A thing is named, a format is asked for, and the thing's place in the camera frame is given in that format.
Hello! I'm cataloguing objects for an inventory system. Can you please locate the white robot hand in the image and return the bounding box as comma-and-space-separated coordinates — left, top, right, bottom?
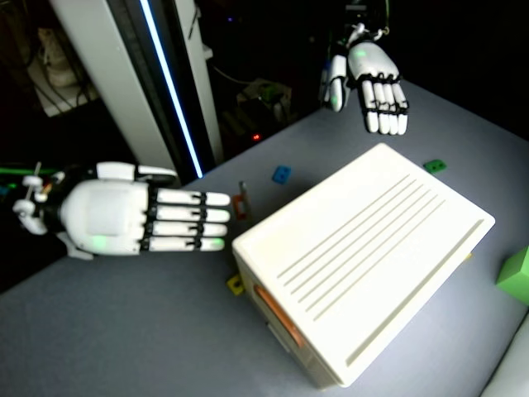
59, 161, 231, 256
326, 41, 410, 136

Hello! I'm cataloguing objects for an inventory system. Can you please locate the orange box latch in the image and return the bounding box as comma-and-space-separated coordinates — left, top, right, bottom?
231, 180, 254, 222

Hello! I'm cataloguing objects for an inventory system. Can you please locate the white plastic storage box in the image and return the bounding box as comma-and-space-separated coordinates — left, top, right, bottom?
231, 142, 496, 390

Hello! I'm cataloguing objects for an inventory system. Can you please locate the green and white connector cluster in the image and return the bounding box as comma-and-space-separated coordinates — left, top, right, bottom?
237, 79, 295, 123

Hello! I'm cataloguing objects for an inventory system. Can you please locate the grey table cloth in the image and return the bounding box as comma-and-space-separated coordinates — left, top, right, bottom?
0, 78, 529, 397

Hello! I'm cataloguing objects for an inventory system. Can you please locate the dark device with red light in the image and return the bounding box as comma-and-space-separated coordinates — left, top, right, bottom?
218, 107, 269, 146

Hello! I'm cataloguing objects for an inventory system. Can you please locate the white column with light strip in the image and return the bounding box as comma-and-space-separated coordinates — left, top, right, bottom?
49, 0, 226, 187

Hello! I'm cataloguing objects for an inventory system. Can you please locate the large light green cube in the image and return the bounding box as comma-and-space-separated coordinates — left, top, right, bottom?
495, 245, 529, 306

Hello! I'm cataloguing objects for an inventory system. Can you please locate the white rounded object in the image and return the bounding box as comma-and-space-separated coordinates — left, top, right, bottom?
479, 322, 529, 397

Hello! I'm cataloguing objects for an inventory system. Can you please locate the white box with cables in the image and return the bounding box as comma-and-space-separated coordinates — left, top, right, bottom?
26, 26, 100, 117

